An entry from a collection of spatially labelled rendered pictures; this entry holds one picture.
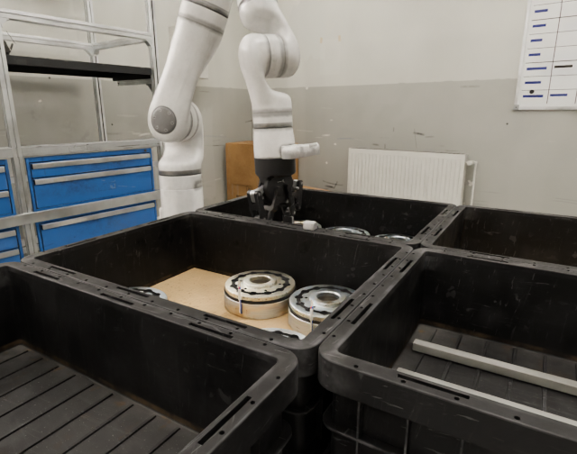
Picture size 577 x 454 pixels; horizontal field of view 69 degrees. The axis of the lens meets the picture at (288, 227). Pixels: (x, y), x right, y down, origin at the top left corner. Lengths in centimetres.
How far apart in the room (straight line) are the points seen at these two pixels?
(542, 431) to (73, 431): 36
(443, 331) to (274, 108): 44
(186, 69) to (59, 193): 172
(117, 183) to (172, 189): 175
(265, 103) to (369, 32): 326
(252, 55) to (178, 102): 22
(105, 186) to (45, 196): 33
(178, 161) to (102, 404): 57
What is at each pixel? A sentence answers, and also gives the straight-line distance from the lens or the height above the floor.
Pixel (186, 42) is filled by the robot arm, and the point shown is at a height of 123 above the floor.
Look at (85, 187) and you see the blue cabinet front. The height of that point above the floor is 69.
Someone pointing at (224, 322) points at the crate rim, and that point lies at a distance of 37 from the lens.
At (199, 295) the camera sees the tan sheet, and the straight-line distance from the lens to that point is 67.
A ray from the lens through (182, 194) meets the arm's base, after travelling 93.
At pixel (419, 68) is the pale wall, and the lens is 375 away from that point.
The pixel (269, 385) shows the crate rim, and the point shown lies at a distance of 29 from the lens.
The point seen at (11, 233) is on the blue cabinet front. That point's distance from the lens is 245.
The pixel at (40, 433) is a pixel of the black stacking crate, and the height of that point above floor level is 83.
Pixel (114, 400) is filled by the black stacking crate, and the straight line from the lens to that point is 48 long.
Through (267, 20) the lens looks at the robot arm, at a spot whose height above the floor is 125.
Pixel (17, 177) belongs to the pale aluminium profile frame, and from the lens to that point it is 241.
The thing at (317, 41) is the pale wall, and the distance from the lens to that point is 423.
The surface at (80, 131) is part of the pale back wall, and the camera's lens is 352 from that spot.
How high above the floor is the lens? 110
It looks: 15 degrees down
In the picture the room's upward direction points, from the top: straight up
